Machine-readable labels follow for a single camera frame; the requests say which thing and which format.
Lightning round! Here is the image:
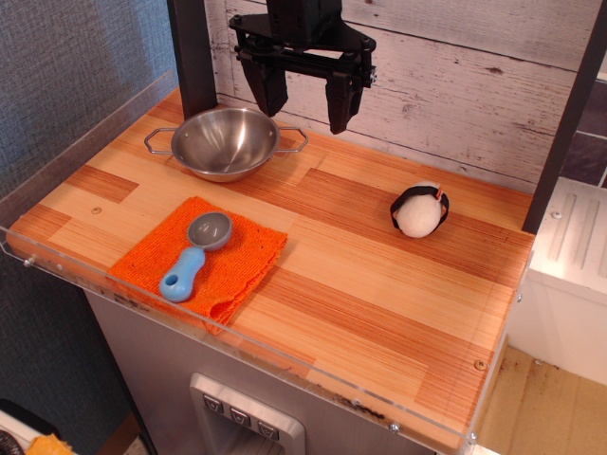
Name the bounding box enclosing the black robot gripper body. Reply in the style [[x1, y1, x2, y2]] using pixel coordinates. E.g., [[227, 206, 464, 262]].
[[229, 1, 377, 88]]

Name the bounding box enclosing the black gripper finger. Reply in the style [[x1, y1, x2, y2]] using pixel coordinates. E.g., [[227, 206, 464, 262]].
[[240, 52, 288, 117], [325, 72, 363, 135]]

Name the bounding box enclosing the blue grey plastic spoon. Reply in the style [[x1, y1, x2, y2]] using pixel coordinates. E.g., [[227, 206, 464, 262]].
[[159, 211, 233, 303]]

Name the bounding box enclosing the clear acrylic counter guard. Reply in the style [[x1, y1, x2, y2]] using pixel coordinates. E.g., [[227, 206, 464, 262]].
[[1, 92, 533, 454]]

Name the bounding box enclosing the white black penguin toy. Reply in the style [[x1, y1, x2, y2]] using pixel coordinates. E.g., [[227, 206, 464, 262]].
[[390, 181, 450, 238]]

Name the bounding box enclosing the orange knitted cloth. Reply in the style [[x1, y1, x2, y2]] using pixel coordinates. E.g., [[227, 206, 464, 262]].
[[108, 197, 287, 335]]

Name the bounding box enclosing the silver dispenser panel with buttons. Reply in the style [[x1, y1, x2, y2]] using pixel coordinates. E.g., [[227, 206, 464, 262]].
[[190, 373, 306, 454]]

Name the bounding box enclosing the yellow object at corner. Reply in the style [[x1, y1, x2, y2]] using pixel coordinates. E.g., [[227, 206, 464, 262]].
[[25, 434, 74, 455]]

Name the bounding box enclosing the stainless steel bowl with handles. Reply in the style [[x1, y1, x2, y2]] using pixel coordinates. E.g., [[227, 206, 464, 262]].
[[144, 107, 309, 183]]

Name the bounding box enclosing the dark left vertical post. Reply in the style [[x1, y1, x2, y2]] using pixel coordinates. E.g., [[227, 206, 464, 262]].
[[167, 0, 218, 119]]

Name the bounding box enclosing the dark vertical post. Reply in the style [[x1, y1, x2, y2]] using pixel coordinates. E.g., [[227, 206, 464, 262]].
[[523, 1, 606, 234], [167, 0, 218, 119]]

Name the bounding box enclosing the dark right vertical post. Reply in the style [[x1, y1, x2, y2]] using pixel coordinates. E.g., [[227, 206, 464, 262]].
[[523, 1, 606, 234]]

